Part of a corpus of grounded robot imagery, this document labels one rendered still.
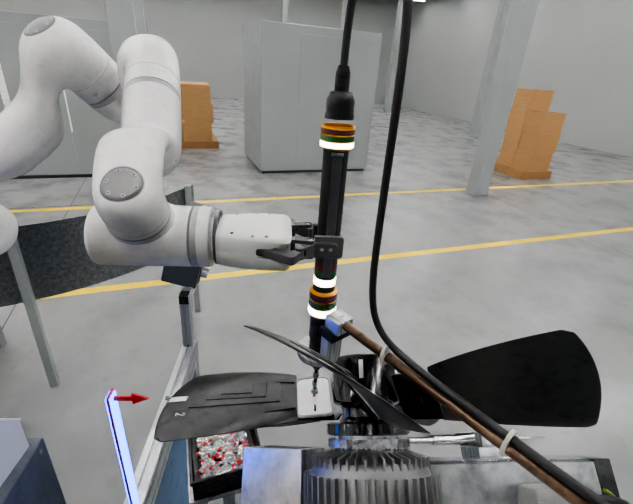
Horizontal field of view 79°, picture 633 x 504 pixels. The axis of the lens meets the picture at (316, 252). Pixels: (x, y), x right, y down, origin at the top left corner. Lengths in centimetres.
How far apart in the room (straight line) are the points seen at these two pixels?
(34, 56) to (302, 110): 597
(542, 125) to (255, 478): 813
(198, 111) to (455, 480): 815
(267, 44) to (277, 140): 140
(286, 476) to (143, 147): 61
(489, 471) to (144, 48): 90
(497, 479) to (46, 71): 103
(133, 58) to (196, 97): 771
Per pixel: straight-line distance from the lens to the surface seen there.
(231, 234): 51
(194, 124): 853
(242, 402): 72
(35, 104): 90
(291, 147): 674
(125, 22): 465
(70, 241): 231
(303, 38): 666
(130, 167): 50
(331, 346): 61
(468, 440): 86
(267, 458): 84
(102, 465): 224
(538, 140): 854
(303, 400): 72
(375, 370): 69
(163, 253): 53
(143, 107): 67
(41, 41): 87
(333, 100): 49
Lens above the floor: 171
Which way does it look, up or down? 26 degrees down
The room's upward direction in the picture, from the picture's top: 4 degrees clockwise
